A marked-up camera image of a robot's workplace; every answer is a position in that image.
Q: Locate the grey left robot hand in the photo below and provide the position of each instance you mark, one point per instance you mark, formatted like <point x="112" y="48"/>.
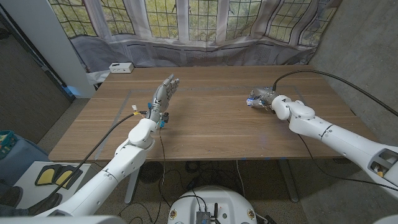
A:
<point x="161" y="98"/>

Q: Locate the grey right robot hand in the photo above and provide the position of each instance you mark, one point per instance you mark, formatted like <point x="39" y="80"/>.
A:
<point x="264" y="96"/>

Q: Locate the white matchbox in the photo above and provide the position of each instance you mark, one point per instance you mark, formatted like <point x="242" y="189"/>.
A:
<point x="250" y="102"/>

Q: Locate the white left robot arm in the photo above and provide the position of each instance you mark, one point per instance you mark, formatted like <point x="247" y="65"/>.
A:
<point x="124" y="161"/>

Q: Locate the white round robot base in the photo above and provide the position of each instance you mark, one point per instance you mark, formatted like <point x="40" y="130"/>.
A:
<point x="224" y="199"/>

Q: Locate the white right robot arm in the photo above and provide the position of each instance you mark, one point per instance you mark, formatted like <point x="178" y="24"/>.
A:
<point x="335" y="137"/>

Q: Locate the white power outlet box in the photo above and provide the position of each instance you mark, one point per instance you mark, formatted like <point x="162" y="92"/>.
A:
<point x="121" y="67"/>

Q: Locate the grey metal computer box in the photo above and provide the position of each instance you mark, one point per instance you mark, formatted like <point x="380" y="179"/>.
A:
<point x="203" y="217"/>

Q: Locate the printed window backdrop cloth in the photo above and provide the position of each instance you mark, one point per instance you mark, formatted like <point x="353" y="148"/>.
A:
<point x="202" y="46"/>

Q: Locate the black round floor fan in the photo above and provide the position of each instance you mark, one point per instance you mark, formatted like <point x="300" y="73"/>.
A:
<point x="150" y="172"/>

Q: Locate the grey table leg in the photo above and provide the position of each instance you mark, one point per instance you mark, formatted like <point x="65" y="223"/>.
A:
<point x="287" y="180"/>

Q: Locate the white table leg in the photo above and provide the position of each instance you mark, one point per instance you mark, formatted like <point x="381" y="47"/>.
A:
<point x="132" y="189"/>

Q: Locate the yellow black foot pedal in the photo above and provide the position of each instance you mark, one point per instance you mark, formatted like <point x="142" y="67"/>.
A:
<point x="66" y="179"/>
<point x="46" y="175"/>

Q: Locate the white square pillar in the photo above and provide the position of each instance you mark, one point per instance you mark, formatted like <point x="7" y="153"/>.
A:
<point x="46" y="37"/>

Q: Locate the blue padded seat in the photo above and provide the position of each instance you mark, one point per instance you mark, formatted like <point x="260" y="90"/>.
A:
<point x="21" y="161"/>

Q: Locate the black shoe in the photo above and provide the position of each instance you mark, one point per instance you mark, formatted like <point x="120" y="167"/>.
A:
<point x="9" y="196"/>
<point x="46" y="202"/>

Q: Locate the teal plastic basket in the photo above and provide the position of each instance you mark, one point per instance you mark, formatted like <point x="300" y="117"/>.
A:
<point x="6" y="141"/>

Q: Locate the white floor board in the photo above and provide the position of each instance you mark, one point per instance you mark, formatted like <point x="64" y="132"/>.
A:
<point x="28" y="189"/>

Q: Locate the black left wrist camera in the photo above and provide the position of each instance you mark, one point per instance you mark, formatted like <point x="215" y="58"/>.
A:
<point x="164" y="119"/>

